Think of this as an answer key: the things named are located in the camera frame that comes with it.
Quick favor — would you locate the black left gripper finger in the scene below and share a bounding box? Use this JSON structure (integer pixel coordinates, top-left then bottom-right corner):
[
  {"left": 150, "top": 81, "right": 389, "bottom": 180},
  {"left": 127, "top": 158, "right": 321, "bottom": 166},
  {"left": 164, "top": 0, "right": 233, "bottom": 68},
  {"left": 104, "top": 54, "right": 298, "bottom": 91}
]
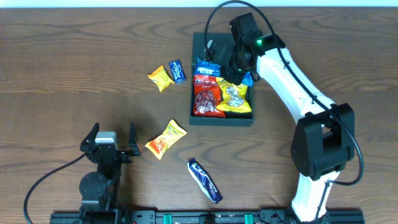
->
[
  {"left": 128, "top": 123, "right": 139, "bottom": 152},
  {"left": 81, "top": 123, "right": 100, "bottom": 145}
]

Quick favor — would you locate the black cardboard box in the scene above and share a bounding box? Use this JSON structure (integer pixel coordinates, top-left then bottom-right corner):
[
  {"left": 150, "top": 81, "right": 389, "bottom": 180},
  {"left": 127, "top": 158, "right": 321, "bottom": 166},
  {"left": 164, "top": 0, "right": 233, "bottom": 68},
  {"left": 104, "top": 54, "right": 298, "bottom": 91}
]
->
[{"left": 189, "top": 32, "right": 255, "bottom": 127}]

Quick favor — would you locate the yellow Hacks candy bag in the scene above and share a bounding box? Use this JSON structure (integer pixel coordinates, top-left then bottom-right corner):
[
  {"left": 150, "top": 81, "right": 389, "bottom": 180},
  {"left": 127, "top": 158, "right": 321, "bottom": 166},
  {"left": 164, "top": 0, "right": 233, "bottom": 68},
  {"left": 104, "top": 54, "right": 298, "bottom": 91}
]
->
[{"left": 216, "top": 78, "right": 252, "bottom": 113}]

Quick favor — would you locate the blue cookie roll pack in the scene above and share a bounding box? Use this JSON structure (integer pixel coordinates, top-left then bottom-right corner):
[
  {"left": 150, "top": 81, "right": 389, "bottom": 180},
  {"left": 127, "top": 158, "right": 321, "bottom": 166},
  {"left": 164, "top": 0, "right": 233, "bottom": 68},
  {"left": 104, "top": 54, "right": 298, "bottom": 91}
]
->
[{"left": 193, "top": 57, "right": 254, "bottom": 87}]

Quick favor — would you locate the red Hacks candy bag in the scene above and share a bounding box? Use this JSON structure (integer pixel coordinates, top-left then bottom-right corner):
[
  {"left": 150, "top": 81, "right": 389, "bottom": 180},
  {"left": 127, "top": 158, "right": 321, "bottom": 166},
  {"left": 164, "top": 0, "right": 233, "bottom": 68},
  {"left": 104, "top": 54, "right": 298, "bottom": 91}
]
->
[{"left": 193, "top": 74, "right": 226, "bottom": 118}]

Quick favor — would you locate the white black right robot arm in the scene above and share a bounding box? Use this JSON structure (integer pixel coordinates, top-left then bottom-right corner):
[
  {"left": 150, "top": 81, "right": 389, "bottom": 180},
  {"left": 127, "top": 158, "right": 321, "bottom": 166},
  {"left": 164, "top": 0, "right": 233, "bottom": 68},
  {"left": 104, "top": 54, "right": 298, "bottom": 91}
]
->
[{"left": 221, "top": 13, "right": 354, "bottom": 223}]

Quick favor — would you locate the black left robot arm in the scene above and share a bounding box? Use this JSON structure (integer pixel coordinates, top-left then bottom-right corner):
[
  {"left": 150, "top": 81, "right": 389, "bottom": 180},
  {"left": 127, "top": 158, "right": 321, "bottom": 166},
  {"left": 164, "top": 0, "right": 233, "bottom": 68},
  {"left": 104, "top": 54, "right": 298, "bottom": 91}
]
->
[{"left": 78, "top": 123, "right": 141, "bottom": 224}]

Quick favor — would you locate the orange yellow snack packet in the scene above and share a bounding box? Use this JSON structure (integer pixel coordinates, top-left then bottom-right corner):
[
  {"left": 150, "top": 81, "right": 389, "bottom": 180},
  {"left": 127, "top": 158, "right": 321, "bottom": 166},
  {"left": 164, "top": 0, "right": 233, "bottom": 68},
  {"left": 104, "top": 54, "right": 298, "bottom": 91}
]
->
[{"left": 146, "top": 119, "right": 187, "bottom": 160}]

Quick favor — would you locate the blue eclipse mint tin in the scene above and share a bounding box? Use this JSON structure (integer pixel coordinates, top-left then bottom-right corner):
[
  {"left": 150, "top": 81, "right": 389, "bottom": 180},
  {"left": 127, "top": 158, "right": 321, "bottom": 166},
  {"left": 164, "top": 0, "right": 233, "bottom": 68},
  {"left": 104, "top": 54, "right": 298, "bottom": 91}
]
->
[{"left": 169, "top": 60, "right": 186, "bottom": 84}]

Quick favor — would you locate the small yellow biscuit packet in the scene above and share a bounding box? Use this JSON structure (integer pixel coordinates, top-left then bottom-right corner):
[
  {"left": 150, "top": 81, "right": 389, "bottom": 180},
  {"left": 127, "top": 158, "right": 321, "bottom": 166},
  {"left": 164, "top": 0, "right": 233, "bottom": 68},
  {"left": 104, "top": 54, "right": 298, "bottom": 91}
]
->
[{"left": 148, "top": 65, "right": 175, "bottom": 93}]

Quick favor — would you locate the dark blue wafer packet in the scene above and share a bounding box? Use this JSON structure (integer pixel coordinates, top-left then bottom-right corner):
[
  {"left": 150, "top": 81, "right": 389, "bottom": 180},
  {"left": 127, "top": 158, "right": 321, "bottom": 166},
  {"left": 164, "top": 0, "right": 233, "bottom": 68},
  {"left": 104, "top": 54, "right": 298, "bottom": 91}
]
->
[{"left": 187, "top": 159, "right": 223, "bottom": 203}]

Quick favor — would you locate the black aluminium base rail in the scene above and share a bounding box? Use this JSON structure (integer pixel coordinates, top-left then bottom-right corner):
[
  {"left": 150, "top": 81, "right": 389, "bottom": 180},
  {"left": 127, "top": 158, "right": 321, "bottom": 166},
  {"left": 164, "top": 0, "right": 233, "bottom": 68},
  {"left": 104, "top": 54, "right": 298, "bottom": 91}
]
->
[{"left": 49, "top": 208, "right": 364, "bottom": 224}]

